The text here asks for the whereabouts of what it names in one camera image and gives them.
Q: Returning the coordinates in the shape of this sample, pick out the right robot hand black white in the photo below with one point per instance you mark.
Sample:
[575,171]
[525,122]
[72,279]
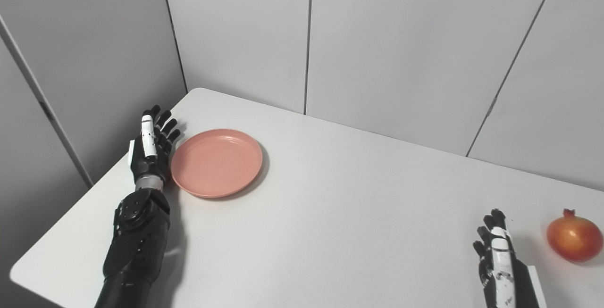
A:
[505,270]

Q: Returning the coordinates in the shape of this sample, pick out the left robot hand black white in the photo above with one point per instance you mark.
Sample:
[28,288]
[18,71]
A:
[150,152]

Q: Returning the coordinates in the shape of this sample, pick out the pink round plate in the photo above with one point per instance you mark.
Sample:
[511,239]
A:
[216,162]

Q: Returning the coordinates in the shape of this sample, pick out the red yellow pomegranate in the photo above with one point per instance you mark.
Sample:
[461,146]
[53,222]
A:
[574,238]

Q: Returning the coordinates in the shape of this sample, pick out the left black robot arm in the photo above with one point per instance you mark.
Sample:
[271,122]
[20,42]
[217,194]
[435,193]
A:
[134,246]

